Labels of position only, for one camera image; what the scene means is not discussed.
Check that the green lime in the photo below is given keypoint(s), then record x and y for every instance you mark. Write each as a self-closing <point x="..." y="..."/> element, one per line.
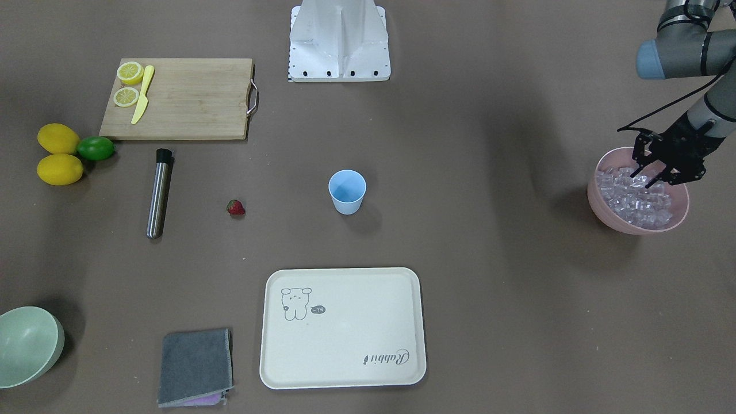
<point x="95" y="148"/>

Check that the upper lemon half slice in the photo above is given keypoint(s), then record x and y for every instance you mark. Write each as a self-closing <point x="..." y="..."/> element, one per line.
<point x="130" y="73"/>

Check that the cream rabbit tray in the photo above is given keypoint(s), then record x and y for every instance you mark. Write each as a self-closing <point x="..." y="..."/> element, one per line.
<point x="339" y="328"/>

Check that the whole yellow lemon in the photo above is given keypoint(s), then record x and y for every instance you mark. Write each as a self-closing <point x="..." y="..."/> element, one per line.
<point x="58" y="138"/>
<point x="60" y="169"/>

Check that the wooden cutting board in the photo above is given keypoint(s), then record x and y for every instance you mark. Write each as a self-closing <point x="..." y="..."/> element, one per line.
<point x="189" y="99"/>

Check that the steel muddler black tip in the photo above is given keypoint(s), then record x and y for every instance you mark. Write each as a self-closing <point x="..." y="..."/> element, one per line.
<point x="158" y="204"/>

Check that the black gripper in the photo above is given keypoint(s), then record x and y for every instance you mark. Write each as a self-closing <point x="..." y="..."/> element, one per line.
<point x="680" y="142"/>

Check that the light blue cup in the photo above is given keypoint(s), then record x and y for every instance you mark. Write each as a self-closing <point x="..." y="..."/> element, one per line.
<point x="347" y="189"/>

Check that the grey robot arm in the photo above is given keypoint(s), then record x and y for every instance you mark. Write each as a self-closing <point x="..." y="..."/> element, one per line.
<point x="684" y="47"/>

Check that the grey folded cloth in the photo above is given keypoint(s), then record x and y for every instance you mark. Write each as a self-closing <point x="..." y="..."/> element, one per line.
<point x="196" y="369"/>

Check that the green bowl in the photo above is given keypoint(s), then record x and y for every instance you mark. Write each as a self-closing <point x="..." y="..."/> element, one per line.
<point x="32" y="340"/>

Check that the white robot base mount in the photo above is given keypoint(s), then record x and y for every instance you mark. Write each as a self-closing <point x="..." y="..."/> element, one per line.
<point x="338" y="41"/>

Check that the upper whole yellow lemon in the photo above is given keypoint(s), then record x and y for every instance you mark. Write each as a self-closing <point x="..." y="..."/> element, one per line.
<point x="58" y="138"/>

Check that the pink bowl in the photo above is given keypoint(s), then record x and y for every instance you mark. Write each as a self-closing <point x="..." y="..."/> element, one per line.
<point x="623" y="157"/>

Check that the pile of clear ice cubes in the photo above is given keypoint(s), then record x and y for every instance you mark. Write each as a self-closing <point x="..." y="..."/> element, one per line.
<point x="630" y="199"/>

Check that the lower lemon half slice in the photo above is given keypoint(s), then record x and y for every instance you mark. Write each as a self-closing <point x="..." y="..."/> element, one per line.
<point x="126" y="97"/>

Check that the red strawberry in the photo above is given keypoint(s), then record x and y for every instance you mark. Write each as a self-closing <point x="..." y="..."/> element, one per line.
<point x="235" y="208"/>

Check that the yellow plastic knife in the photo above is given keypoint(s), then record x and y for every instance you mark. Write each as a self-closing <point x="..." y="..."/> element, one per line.
<point x="143" y="101"/>

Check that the lower whole yellow lemon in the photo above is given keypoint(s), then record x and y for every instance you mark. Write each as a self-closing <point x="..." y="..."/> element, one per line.
<point x="60" y="169"/>

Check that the lemon half slice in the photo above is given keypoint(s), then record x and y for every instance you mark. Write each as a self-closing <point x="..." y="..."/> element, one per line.
<point x="126" y="97"/>
<point x="130" y="73"/>

